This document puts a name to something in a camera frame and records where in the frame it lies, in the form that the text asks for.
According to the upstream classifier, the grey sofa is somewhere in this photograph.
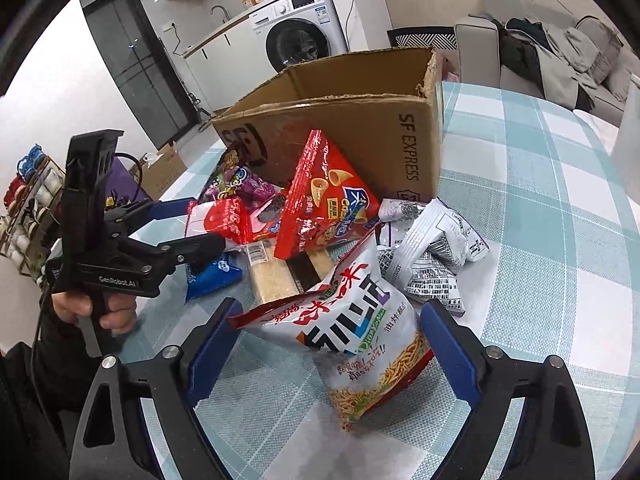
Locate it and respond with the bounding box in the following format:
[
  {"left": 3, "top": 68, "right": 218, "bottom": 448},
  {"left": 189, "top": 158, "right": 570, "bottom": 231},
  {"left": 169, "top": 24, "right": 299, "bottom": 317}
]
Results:
[{"left": 454, "top": 0, "right": 640, "bottom": 116}]

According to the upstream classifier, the white washing machine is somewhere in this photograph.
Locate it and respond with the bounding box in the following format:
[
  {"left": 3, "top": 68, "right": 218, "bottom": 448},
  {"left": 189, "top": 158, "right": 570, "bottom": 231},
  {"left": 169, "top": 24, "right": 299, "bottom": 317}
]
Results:
[{"left": 248, "top": 0, "right": 349, "bottom": 73}]

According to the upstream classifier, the white bin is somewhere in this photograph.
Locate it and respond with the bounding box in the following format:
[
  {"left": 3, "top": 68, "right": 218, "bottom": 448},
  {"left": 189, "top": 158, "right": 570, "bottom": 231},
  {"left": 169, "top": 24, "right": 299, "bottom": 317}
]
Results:
[{"left": 607, "top": 80, "right": 640, "bottom": 167}]

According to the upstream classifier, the white red noodle snack bag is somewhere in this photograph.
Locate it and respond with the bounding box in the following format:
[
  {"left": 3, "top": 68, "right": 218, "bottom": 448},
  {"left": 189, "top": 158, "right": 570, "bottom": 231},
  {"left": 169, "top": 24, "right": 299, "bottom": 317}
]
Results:
[{"left": 226, "top": 232, "right": 436, "bottom": 433}]

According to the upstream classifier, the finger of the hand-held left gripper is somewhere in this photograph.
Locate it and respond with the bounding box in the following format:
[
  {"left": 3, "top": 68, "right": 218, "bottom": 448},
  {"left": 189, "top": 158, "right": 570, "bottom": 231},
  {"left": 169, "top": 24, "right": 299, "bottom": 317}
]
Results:
[
  {"left": 127, "top": 232, "right": 227, "bottom": 281},
  {"left": 103, "top": 198, "right": 198, "bottom": 235}
]

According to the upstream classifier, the red white snack packet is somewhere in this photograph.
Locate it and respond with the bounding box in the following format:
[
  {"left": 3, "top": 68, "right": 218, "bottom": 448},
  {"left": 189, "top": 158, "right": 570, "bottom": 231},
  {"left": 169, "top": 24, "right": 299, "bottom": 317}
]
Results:
[{"left": 185, "top": 197, "right": 251, "bottom": 252}]

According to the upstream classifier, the blue snack packet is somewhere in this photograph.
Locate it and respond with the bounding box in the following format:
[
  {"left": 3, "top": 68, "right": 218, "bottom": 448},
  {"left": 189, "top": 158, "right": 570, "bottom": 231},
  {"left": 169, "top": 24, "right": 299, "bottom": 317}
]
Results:
[{"left": 185, "top": 252, "right": 246, "bottom": 303}]

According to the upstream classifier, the dark clothing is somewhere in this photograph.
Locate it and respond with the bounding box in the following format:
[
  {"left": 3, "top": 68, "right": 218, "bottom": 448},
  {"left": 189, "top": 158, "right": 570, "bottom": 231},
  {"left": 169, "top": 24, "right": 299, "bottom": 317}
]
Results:
[{"left": 492, "top": 17, "right": 556, "bottom": 97}]

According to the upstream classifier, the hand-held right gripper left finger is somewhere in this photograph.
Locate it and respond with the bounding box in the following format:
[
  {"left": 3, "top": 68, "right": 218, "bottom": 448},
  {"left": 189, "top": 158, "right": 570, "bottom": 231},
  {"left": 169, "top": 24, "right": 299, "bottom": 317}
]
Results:
[{"left": 70, "top": 297, "right": 244, "bottom": 480}]

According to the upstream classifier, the black folded stand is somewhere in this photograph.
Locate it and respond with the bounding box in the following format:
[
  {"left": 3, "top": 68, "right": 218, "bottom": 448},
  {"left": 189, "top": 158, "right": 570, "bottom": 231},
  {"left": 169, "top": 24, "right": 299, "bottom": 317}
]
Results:
[{"left": 189, "top": 92, "right": 217, "bottom": 132}]

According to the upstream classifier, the teal checked tablecloth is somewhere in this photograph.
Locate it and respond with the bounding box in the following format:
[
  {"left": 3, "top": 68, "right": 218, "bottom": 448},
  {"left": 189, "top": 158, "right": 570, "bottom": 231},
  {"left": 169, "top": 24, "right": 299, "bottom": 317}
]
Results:
[{"left": 120, "top": 80, "right": 640, "bottom": 480}]

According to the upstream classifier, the small cardboard box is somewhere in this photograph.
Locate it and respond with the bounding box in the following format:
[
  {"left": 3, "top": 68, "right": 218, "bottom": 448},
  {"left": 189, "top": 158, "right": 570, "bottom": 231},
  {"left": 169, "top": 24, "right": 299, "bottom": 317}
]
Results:
[{"left": 132, "top": 142, "right": 189, "bottom": 201}]

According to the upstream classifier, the brown cardboard box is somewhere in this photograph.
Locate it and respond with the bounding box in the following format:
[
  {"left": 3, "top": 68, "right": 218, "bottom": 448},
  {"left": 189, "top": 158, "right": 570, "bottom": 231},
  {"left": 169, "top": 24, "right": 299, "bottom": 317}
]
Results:
[{"left": 211, "top": 46, "right": 446, "bottom": 206}]

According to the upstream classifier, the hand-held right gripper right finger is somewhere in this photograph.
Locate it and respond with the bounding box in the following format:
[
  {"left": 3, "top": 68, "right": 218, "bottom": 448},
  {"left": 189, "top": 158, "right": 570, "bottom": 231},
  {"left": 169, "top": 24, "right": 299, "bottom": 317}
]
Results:
[{"left": 419, "top": 299, "right": 596, "bottom": 480}]

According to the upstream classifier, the purple snack bag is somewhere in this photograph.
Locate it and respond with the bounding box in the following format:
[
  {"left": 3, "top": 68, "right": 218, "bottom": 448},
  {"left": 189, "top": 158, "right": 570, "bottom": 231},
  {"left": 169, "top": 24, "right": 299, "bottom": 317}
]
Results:
[{"left": 197, "top": 142, "right": 288, "bottom": 211}]

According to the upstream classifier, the grey jacket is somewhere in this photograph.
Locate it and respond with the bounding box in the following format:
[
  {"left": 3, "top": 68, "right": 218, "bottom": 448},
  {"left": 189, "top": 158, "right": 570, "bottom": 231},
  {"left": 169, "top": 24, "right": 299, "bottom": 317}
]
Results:
[{"left": 542, "top": 22, "right": 626, "bottom": 111}]

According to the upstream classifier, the shoe rack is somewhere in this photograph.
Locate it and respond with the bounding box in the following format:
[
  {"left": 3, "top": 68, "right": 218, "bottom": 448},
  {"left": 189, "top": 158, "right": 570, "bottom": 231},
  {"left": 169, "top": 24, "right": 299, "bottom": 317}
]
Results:
[{"left": 0, "top": 145, "right": 69, "bottom": 279}]

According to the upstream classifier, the clear cracker packet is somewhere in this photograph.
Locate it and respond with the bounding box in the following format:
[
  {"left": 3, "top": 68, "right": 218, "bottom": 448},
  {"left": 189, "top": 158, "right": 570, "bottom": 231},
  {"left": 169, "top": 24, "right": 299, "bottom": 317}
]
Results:
[{"left": 237, "top": 240, "right": 333, "bottom": 307}]

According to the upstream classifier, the person's left hand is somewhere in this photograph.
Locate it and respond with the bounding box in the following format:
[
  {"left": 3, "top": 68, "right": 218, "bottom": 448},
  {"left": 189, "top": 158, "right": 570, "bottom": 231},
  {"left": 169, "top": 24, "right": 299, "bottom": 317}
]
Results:
[{"left": 52, "top": 292, "right": 138, "bottom": 334}]

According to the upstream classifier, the grey cushion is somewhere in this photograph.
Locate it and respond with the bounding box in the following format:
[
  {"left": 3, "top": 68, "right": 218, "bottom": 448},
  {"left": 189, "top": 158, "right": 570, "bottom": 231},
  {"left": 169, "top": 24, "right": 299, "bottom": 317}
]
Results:
[{"left": 575, "top": 15, "right": 624, "bottom": 86}]

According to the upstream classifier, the white kitchen counter cabinet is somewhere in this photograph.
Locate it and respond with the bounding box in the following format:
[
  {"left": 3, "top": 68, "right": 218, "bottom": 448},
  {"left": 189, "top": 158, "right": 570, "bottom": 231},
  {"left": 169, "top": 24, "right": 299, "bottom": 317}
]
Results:
[{"left": 182, "top": 7, "right": 282, "bottom": 112}]

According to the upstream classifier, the person's left forearm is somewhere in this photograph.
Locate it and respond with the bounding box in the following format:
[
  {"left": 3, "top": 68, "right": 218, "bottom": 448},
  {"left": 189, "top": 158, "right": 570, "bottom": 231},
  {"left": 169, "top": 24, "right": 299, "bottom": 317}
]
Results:
[{"left": 0, "top": 300, "right": 106, "bottom": 480}]

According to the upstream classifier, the black cable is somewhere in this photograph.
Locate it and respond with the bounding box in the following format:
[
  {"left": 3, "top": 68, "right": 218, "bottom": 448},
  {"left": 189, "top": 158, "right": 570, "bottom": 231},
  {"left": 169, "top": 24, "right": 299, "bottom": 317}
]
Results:
[{"left": 117, "top": 152, "right": 146, "bottom": 201}]

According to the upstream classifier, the black glass door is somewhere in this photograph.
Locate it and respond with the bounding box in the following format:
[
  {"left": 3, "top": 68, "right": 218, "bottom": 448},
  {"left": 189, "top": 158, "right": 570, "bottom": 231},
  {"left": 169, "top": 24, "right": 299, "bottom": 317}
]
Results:
[{"left": 82, "top": 0, "right": 197, "bottom": 145}]

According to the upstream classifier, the red cone snack bag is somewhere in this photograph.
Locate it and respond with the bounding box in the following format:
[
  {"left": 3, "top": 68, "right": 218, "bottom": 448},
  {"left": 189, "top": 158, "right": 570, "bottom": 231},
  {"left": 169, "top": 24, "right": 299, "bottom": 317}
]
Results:
[{"left": 274, "top": 130, "right": 386, "bottom": 261}]

